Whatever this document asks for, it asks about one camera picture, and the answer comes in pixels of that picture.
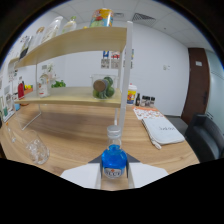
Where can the square air diffuser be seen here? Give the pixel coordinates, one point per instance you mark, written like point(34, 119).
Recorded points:
point(119, 15)

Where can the clear bottle wooden cap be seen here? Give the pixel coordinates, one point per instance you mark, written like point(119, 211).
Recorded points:
point(39, 37)

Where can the louvred air vent grille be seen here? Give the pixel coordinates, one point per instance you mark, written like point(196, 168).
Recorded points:
point(143, 17)

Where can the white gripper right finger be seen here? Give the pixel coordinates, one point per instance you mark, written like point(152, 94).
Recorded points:
point(146, 173)

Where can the two-tier wood shelf rack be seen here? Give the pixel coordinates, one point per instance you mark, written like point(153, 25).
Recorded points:
point(73, 96)

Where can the blue white cup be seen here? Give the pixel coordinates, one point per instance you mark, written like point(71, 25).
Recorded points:
point(17, 106)

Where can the red wall poster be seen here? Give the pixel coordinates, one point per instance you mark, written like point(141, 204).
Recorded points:
point(115, 55)

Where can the white zip pouch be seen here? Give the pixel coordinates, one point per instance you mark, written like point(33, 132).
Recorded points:
point(163, 131)

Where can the orange patterned paper sheet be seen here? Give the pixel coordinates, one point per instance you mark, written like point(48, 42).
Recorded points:
point(148, 114)

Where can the brown door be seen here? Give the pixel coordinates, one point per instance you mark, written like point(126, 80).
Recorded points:
point(195, 86)

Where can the clear glass with ice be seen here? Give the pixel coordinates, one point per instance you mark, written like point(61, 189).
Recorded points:
point(37, 148)

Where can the glass jar with limes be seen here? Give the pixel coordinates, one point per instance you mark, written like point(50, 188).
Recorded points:
point(103, 87)

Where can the blue liquor bottle silver cap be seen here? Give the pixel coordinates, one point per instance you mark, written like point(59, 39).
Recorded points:
point(114, 160)

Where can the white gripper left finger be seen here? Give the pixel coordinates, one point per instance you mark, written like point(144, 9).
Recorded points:
point(80, 175)

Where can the white wall switch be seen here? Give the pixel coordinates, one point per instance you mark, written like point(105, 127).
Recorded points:
point(166, 67)

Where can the clear bottle red label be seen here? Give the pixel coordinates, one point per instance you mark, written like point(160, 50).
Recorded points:
point(43, 88)

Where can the clear bottle green cap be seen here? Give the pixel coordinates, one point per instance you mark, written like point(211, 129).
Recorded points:
point(69, 25)

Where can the grey printed wall poster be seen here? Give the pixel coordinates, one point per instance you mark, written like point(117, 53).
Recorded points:
point(115, 64)
point(105, 63)

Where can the multicolour wall poster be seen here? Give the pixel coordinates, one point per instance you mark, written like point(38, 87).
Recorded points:
point(133, 54)

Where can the yellow drink can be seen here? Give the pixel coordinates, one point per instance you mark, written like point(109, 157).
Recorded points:
point(101, 18)

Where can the white milk bottle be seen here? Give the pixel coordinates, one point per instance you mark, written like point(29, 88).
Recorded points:
point(52, 29)

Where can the black chair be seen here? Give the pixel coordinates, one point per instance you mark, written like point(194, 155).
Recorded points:
point(205, 136)

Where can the small spice jar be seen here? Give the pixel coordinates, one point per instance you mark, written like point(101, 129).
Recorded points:
point(148, 101)
point(152, 101)
point(143, 101)

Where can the small dark bottle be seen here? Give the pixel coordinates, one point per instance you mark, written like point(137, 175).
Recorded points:
point(138, 100)

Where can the green potted plant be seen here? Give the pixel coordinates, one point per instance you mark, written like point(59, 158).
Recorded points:
point(58, 84)

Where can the blue wall poster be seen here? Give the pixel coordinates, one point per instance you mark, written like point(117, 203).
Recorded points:
point(106, 54)

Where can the red liquid glass bottle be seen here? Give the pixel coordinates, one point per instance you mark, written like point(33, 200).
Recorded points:
point(21, 90)

